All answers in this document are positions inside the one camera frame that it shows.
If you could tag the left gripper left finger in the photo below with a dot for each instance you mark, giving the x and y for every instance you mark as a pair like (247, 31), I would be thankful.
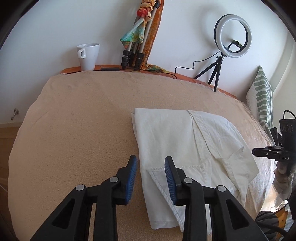
(114, 191)

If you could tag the metal door stopper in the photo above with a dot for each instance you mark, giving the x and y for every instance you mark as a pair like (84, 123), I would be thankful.
(15, 113)

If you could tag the beige fleece blanket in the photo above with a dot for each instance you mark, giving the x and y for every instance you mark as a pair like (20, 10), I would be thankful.
(80, 131)

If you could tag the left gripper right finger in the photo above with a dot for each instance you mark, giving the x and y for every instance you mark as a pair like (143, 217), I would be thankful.
(185, 191)

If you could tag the green white patterned pillow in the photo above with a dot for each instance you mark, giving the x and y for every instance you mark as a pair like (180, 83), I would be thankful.
(260, 99)

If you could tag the right gloved hand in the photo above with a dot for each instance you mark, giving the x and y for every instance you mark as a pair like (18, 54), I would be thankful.
(283, 179)

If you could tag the white shirt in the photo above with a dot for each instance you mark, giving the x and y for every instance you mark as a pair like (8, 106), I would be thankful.
(206, 146)

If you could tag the white ring light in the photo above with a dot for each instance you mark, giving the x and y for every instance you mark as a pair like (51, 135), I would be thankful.
(218, 36)

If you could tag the folded grey tripod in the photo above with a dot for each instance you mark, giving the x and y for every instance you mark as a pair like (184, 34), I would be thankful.
(135, 39)

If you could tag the small black tripod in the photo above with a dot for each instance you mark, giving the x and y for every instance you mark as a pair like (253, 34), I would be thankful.
(216, 72)

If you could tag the white mug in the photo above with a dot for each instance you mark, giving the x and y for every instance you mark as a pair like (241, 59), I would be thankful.
(87, 55)

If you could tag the colourful patterned scarf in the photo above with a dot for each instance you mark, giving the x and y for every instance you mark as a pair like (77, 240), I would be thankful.
(150, 41)

